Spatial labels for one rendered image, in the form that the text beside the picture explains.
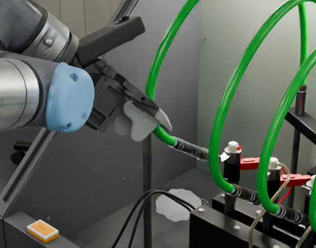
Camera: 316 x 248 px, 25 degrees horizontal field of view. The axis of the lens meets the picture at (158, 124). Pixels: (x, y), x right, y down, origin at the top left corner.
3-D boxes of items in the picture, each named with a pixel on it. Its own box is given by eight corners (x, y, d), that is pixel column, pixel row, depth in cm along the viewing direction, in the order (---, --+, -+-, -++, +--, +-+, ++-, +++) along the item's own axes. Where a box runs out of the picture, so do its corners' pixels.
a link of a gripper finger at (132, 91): (143, 114, 104) (98, 80, 100) (150, 105, 104) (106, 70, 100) (157, 119, 100) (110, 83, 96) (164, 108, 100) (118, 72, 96)
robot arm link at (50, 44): (35, 8, 97) (57, 11, 90) (60, 28, 100) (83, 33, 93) (3, 53, 96) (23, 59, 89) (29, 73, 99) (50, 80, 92)
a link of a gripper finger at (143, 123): (152, 156, 105) (105, 121, 101) (174, 123, 106) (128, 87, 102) (161, 160, 102) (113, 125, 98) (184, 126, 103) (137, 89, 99)
